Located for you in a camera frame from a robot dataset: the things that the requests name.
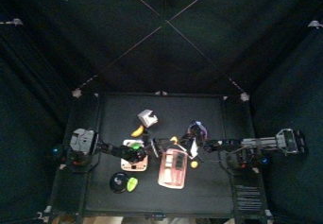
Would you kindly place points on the small yellow toy lemon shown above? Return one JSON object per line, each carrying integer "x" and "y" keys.
{"x": 194, "y": 164}

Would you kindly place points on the white toy organizer box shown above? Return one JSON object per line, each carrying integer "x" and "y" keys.
{"x": 170, "y": 168}

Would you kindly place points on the bright green toy vegetable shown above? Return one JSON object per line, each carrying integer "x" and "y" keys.
{"x": 133, "y": 184}

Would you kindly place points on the small green toy ball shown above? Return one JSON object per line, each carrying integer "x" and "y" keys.
{"x": 135, "y": 146}

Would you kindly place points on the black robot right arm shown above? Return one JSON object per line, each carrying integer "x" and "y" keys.
{"x": 253, "y": 144}

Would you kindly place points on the silver frame corner bracket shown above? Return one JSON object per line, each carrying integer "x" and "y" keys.
{"x": 17, "y": 22}
{"x": 77, "y": 93}
{"x": 314, "y": 24}
{"x": 245, "y": 96}

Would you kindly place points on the yellow toy banana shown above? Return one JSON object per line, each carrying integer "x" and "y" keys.
{"x": 138, "y": 131}

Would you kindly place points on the purple eggplant toy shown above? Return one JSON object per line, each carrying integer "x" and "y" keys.
{"x": 198, "y": 127}

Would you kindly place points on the pink plastic tray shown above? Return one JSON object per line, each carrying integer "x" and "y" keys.
{"x": 173, "y": 179}

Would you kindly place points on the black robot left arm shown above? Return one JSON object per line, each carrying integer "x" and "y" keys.
{"x": 111, "y": 148}

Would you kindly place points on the yellow orange toy fruit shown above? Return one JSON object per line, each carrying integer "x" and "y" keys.
{"x": 174, "y": 138}

